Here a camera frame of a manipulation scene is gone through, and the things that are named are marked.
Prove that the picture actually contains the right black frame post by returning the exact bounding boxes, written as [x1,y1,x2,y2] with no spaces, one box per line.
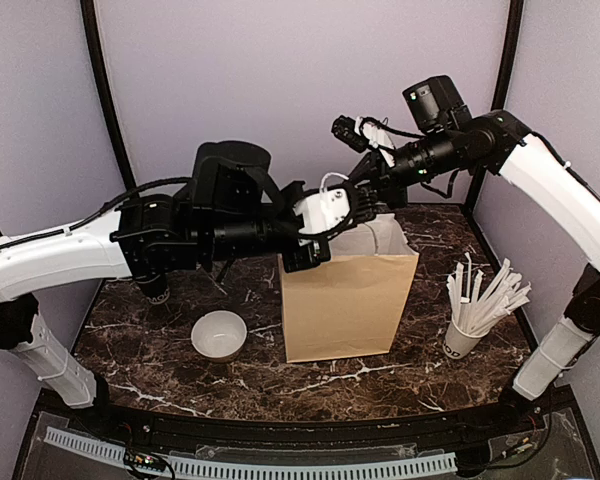
[464,0,524,213]

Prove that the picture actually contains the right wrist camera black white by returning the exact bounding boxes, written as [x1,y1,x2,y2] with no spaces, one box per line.
[331,115,396,167]

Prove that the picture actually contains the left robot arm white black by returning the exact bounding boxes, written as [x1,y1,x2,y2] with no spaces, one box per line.
[0,141,332,436]

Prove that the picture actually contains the black front rail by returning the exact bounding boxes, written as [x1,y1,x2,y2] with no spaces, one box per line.
[34,387,586,452]

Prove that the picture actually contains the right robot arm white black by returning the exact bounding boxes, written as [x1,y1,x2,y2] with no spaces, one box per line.
[354,75,600,434]

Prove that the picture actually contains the white slotted cable duct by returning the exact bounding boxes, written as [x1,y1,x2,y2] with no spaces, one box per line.
[44,427,458,480]

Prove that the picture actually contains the white wrapped straw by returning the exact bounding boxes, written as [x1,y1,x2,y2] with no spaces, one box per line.
[470,259,510,333]
[475,272,531,335]
[455,252,473,331]
[466,270,484,334]
[446,272,471,333]

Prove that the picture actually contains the white paper cup holder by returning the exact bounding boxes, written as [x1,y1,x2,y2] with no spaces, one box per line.
[443,320,483,360]

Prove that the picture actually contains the small green circuit board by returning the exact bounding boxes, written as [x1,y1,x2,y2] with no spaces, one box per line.
[123,449,166,472]

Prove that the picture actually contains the white ceramic bowl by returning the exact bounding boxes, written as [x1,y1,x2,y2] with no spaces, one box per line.
[190,310,248,363]

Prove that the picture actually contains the black paper coffee cup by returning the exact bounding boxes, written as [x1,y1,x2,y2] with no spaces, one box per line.
[136,276,170,305]

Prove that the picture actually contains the black frame post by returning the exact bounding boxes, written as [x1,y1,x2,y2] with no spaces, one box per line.
[79,0,136,189]
[464,0,524,213]

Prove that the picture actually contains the brown paper bag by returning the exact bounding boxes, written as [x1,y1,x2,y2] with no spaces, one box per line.
[279,213,419,363]

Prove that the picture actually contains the left black frame post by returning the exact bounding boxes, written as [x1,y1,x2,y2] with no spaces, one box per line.
[79,0,136,189]

